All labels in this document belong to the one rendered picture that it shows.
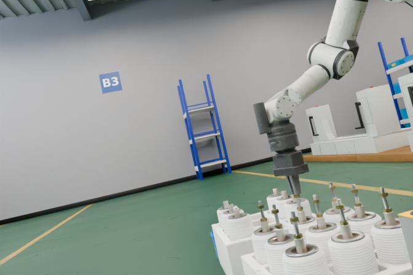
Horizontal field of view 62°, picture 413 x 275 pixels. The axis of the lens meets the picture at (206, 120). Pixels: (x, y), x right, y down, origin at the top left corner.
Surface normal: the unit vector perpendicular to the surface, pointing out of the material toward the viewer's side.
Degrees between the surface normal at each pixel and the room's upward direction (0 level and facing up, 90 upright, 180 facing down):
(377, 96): 90
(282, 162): 90
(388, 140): 90
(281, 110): 90
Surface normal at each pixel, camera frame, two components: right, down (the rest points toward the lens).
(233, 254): 0.11, -0.11
